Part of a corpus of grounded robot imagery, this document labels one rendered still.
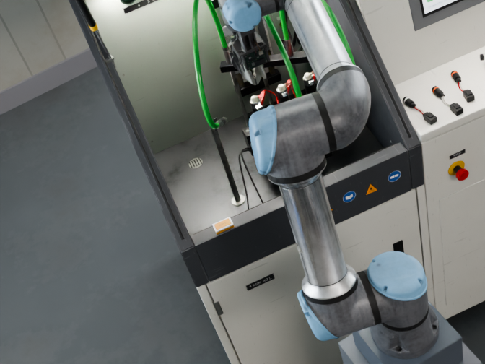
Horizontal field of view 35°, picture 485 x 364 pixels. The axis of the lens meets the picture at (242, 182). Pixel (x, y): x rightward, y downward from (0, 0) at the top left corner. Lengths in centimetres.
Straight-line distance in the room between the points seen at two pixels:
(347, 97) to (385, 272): 40
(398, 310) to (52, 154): 267
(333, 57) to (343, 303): 49
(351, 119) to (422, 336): 56
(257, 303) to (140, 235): 125
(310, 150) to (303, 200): 11
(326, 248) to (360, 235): 72
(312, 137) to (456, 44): 100
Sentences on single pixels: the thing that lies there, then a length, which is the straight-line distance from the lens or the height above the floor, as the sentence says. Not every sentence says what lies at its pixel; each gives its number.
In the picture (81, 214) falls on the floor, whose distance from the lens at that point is 364.
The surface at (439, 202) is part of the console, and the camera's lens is 233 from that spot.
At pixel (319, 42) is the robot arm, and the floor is 152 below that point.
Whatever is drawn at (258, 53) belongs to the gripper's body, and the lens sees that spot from 188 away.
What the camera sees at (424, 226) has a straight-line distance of 237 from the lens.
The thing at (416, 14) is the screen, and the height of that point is 115.
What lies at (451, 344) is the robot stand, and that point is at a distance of 180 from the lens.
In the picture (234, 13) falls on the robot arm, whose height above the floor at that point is 154.
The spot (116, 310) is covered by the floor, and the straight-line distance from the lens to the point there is 322.
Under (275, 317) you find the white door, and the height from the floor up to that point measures 51.
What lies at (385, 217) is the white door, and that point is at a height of 73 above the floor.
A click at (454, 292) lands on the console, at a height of 21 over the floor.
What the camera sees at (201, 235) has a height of 95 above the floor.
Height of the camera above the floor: 244
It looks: 45 degrees down
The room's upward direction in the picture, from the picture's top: 18 degrees counter-clockwise
